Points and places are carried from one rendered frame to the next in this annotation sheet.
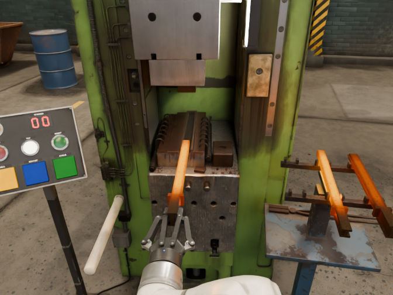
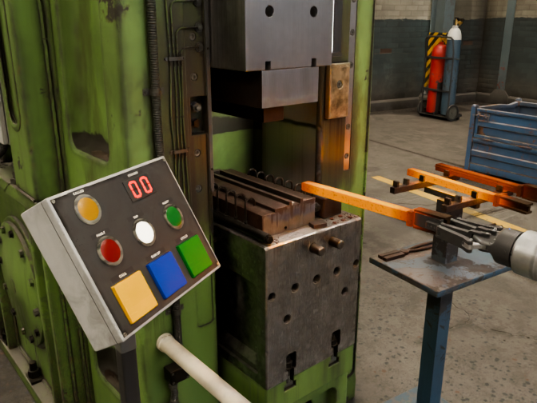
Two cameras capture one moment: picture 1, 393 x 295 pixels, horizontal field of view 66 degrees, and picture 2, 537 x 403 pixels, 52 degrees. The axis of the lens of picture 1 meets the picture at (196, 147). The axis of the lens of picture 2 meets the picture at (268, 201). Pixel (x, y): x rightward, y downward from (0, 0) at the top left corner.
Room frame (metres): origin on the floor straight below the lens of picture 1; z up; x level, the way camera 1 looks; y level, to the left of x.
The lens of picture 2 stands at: (0.04, 1.11, 1.49)
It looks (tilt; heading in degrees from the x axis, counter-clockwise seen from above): 18 degrees down; 317
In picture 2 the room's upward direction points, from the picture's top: straight up
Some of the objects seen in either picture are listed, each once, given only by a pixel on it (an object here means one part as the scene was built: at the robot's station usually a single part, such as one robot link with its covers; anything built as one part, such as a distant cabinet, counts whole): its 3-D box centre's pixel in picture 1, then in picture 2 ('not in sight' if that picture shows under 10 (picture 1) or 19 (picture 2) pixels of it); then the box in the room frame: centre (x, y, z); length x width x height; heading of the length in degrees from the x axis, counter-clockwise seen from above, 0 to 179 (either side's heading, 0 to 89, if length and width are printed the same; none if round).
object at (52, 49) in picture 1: (55, 59); not in sight; (5.25, 2.40, 0.44); 0.59 x 0.59 x 0.88
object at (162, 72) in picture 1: (182, 59); (243, 80); (1.29, 0.06, 1.32); 0.42 x 0.20 x 0.10; 177
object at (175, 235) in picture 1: (176, 233); (471, 231); (0.55, 0.05, 1.06); 0.11 x 0.01 x 0.04; 172
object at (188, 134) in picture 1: (189, 129); (250, 185); (1.29, 0.03, 0.99); 0.42 x 0.05 x 0.01; 177
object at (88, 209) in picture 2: not in sight; (88, 209); (0.95, 0.71, 1.16); 0.05 x 0.03 x 0.04; 87
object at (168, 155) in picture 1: (184, 135); (244, 197); (1.29, 0.06, 0.96); 0.42 x 0.20 x 0.09; 177
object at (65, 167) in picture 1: (65, 167); (193, 256); (0.95, 0.49, 1.01); 0.07 x 0.05 x 0.07; 112
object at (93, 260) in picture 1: (106, 230); (210, 381); (1.01, 0.42, 0.62); 0.44 x 0.05 x 0.05; 177
